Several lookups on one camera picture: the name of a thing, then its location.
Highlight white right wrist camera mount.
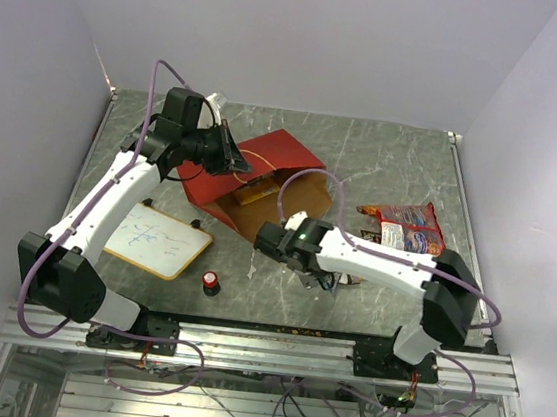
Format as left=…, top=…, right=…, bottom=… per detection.
left=284, top=211, right=308, bottom=231

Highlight red cap black marker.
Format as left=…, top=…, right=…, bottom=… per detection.
left=202, top=271, right=220, bottom=297

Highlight brown white snack bar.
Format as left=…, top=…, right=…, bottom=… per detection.
left=339, top=273, right=362, bottom=286

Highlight aluminium frame rail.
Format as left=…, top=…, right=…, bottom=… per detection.
left=0, top=307, right=519, bottom=397

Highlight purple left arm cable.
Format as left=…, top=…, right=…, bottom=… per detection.
left=13, top=45, right=195, bottom=354

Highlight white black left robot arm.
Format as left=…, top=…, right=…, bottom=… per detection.
left=17, top=87, right=252, bottom=350

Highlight purple M&M's packet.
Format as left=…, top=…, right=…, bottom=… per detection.
left=360, top=230, right=382, bottom=244

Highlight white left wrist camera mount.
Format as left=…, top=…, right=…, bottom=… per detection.
left=198, top=91, right=227, bottom=129

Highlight loose cables under table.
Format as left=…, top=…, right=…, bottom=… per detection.
left=98, top=349, right=470, bottom=417

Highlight blue white snack wrapper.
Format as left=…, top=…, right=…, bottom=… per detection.
left=318, top=272, right=340, bottom=295

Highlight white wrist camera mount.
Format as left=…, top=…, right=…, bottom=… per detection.
left=198, top=91, right=227, bottom=129
left=284, top=211, right=308, bottom=231

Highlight red candy assortment bag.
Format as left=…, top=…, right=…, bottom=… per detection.
left=356, top=203, right=446, bottom=257

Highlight yellow snack packet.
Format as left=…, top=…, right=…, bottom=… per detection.
left=233, top=177, right=280, bottom=206

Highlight red paper bag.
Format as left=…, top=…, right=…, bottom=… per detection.
left=177, top=129, right=332, bottom=243

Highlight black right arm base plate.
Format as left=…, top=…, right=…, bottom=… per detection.
left=345, top=339, right=439, bottom=384

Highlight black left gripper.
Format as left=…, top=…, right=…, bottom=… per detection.
left=178, top=114, right=258, bottom=180

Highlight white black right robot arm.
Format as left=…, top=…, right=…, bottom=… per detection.
left=253, top=211, right=480, bottom=379

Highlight small whiteboard yellow frame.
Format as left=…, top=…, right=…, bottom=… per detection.
left=104, top=203, right=213, bottom=281

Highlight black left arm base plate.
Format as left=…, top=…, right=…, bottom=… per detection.
left=85, top=315, right=180, bottom=356

